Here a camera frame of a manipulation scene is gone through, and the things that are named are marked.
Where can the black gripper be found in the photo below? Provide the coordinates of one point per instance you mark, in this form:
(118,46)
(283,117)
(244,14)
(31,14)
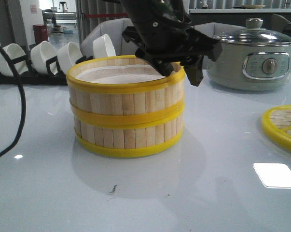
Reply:
(161,40)

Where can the bamboo steamer tier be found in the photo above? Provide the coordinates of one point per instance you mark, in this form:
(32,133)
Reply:
(125,92)
(131,136)

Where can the bamboo steamer lid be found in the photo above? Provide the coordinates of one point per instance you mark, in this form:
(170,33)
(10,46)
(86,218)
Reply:
(276,125)

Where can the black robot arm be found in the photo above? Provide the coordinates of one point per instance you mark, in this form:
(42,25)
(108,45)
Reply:
(166,8)

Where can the right grey chair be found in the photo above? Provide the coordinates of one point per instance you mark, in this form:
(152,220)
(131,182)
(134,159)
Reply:
(211,29)

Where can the green electric cooker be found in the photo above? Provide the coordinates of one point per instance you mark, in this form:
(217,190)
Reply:
(251,67)

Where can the dark grey cabinet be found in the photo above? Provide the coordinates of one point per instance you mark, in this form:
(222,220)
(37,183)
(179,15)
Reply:
(236,16)

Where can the white bowl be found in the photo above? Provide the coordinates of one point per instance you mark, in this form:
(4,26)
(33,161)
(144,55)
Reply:
(103,47)
(67,56)
(13,51)
(40,54)

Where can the glass cooker lid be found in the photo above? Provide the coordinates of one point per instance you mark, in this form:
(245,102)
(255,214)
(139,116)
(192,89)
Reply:
(254,34)

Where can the red trash bin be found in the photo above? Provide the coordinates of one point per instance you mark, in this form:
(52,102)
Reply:
(40,33)

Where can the black dish rack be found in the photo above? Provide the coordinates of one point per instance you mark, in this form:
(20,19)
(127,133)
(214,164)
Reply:
(54,75)

